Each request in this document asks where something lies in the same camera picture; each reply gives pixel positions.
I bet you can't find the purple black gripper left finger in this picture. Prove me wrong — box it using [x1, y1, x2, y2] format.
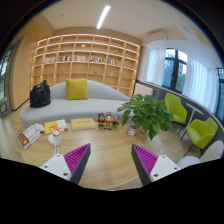
[41, 144, 91, 184]

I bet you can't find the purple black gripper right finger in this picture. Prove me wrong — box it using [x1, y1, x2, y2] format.
[131, 144, 180, 186]

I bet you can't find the white round charger stand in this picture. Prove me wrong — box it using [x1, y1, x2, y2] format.
[48, 131, 62, 146]

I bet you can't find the white red booklet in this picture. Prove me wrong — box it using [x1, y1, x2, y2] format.
[57, 119, 68, 132]

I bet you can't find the tan flat box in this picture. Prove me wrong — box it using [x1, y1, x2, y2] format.
[71, 118, 96, 130]

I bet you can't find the yellow book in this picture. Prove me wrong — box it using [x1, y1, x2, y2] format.
[45, 121, 59, 134]

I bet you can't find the small round side table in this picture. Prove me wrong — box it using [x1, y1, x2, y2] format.
[180, 103, 204, 140]

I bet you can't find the red white magazine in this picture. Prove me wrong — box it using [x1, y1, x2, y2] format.
[18, 123, 45, 149]

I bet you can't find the green potted plant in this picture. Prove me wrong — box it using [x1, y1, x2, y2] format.
[117, 94, 173, 139]

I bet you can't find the colourful figurine set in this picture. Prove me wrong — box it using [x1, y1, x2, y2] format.
[97, 112, 121, 130]

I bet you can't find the lime green chair near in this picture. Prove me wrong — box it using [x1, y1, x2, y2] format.
[186, 118, 218, 149]

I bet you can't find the lime green chair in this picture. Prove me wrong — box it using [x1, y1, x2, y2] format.
[186, 118, 218, 149]
[165, 93, 187, 124]

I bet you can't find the white chair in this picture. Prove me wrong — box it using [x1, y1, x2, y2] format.
[177, 140, 224, 169]

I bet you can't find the lime green chair far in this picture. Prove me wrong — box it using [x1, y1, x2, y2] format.
[165, 93, 187, 124]

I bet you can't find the grey curved sofa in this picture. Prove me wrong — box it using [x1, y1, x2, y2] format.
[19, 80, 129, 128]

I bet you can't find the black backpack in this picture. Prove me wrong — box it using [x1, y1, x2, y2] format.
[30, 80, 51, 108]

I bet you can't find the yellow square cushion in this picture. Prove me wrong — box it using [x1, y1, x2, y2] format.
[66, 79, 88, 100]

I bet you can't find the white sheer curtain left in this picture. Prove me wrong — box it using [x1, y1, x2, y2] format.
[146, 47, 166, 86]

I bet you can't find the white sheer curtain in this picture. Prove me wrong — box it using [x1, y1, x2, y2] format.
[182, 56, 218, 112]
[146, 47, 166, 86]

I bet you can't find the white sheer curtain right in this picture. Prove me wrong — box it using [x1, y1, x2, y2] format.
[182, 56, 218, 112]

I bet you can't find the white air conditioner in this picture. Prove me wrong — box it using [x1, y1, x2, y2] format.
[144, 31, 167, 44]

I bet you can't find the white ceiling light strip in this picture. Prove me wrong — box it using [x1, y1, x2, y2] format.
[96, 5, 111, 29]

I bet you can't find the white charger cable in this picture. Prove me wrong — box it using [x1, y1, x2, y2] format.
[50, 145, 61, 158]

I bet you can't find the wooden wall bookshelf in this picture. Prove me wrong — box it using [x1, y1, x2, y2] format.
[31, 34, 140, 97]

